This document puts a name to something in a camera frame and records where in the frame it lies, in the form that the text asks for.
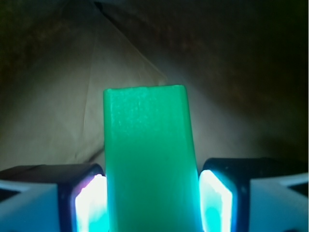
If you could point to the brown paper bag tray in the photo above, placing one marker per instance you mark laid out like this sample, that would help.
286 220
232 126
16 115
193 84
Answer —
244 63

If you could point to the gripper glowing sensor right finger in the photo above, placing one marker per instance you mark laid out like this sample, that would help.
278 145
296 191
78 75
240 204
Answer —
254 195

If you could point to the green rectangular block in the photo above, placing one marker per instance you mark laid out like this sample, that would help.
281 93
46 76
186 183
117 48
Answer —
151 168

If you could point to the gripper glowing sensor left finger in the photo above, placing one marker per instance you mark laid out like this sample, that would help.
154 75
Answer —
53 198

